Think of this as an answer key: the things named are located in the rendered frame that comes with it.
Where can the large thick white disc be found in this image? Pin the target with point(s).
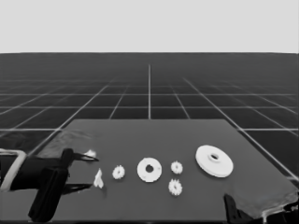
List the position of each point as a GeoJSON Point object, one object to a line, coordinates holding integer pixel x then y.
{"type": "Point", "coordinates": [218, 168]}

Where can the medium white toothed gear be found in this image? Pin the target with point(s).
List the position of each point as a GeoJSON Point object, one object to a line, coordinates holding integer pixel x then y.
{"type": "Point", "coordinates": [172, 188]}

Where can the small white T-shaped piece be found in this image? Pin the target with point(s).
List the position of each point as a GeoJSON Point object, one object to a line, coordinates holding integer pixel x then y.
{"type": "Point", "coordinates": [99, 182]}

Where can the white round carrier with pins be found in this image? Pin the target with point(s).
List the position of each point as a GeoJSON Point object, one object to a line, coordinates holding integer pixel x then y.
{"type": "Point", "coordinates": [142, 174]}

